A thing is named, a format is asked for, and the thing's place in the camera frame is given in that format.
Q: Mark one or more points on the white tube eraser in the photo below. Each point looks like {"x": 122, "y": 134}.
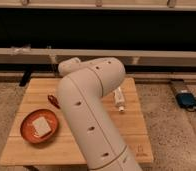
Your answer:
{"x": 119, "y": 99}

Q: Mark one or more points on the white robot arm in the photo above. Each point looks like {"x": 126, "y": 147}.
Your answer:
{"x": 79, "y": 93}

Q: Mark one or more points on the red chili pepper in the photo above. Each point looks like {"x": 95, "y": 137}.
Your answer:
{"x": 53, "y": 100}

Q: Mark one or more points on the wooden table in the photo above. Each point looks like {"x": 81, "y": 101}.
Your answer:
{"x": 62, "y": 149}

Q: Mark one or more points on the white sponge block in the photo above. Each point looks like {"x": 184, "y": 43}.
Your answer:
{"x": 41, "y": 126}

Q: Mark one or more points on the orange round plate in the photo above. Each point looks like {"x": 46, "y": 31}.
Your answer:
{"x": 27, "y": 129}

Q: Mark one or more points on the blue device on floor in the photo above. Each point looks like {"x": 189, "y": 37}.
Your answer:
{"x": 186, "y": 100}

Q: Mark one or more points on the white horizontal rail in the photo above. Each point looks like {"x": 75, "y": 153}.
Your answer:
{"x": 16, "y": 55}

